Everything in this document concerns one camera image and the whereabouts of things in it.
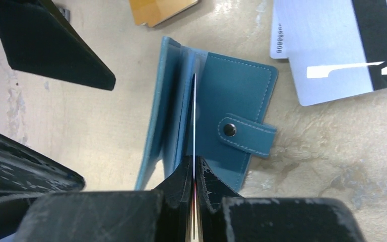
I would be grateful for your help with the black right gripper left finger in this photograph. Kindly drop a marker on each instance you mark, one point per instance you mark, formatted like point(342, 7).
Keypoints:
point(161, 214)

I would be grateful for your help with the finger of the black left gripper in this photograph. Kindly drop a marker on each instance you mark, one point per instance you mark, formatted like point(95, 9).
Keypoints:
point(26, 175)
point(38, 39)

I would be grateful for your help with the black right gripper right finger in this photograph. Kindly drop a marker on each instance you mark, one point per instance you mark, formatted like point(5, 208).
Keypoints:
point(225, 215)

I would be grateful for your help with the thin card edge-on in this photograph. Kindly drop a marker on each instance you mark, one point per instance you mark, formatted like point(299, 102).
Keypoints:
point(194, 157)

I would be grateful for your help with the orange credit card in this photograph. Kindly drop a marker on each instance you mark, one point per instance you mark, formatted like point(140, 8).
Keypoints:
point(154, 12)

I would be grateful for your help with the blue leather card holder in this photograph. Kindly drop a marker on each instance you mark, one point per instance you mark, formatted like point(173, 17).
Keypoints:
point(232, 100)

